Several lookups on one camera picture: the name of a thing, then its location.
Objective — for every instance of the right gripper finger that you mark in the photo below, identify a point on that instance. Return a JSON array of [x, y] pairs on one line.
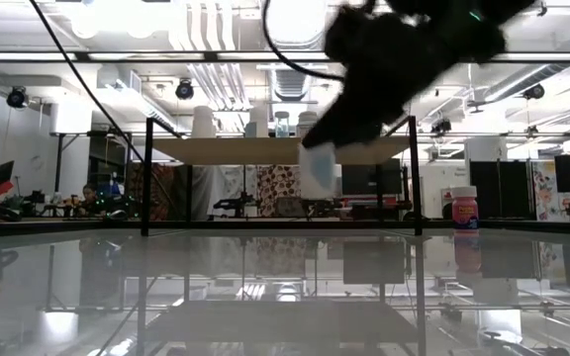
[[344, 134]]

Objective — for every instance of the white melatonin bottle blue label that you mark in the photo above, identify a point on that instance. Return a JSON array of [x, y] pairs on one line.
[[317, 170]]

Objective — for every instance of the clear bottle green pills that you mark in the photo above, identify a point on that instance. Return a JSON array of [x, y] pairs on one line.
[[282, 126]]

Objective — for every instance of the pink bottle white cap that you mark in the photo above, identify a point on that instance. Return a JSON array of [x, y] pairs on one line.
[[464, 210]]

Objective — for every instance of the black background robot arm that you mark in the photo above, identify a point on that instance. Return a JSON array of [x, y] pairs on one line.
[[235, 203]]

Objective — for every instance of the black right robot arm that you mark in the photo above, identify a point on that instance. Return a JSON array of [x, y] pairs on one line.
[[438, 7]]

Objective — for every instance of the wide black monitor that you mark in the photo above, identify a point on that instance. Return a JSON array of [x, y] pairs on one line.
[[364, 178]]

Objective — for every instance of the black ceiling spotlight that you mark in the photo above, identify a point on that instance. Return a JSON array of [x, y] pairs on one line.
[[534, 91], [17, 97], [442, 125], [184, 89]]

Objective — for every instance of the brown dotted cloth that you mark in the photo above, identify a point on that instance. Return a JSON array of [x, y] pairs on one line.
[[280, 188]]

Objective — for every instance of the white hanging cloth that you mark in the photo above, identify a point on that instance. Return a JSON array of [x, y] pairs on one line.
[[211, 190]]

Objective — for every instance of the black partition panel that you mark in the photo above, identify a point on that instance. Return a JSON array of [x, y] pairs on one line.
[[498, 188]]

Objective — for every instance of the dark brown patterned cloth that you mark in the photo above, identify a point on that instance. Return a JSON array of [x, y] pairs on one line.
[[166, 190]]

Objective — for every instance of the floral cloth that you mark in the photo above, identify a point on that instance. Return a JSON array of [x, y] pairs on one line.
[[544, 190]]

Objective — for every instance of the person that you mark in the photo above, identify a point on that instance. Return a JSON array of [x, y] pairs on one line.
[[89, 198]]

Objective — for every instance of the small black monitor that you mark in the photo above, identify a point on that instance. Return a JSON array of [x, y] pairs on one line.
[[4, 173]]

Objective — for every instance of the black metal rig frame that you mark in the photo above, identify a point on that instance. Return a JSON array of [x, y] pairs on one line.
[[211, 56]]

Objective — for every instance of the black wall screen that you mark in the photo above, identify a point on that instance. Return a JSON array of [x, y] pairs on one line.
[[568, 173]]

